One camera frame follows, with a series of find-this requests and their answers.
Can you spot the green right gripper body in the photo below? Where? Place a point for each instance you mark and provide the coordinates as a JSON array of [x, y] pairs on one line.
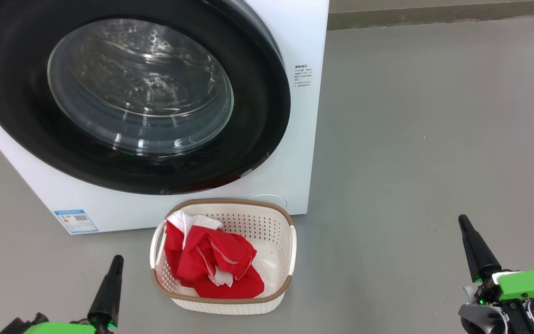
[[531, 283]]

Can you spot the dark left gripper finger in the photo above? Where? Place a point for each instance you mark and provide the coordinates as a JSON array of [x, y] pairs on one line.
[[108, 297]]

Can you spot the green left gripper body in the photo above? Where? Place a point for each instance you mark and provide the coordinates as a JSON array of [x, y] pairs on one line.
[[63, 328]]

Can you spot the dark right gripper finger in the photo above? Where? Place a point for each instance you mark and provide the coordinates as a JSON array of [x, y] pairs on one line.
[[478, 250]]

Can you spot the red and white garment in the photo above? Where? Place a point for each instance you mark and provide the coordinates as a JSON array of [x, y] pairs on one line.
[[211, 260]]

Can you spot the black round glass washer door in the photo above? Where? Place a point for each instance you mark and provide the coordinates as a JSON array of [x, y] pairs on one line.
[[257, 102]]

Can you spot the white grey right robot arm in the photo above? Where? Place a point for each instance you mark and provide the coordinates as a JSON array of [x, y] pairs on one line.
[[485, 320]]

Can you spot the cream perforated basket brown rim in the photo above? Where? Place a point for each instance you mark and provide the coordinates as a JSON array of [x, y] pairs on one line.
[[276, 273]]

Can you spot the white front-load washing machine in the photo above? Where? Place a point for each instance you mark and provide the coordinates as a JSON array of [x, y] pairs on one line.
[[299, 148]]

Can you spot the blue energy label sticker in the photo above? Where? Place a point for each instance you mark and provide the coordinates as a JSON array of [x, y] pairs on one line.
[[76, 221]]

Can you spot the round white filter cover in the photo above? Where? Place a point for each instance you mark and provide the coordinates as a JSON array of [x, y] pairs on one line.
[[269, 201]]

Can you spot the small printed text label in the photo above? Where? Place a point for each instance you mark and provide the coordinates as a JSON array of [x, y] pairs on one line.
[[303, 76]]

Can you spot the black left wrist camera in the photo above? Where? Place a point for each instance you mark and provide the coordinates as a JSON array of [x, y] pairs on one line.
[[21, 324]]

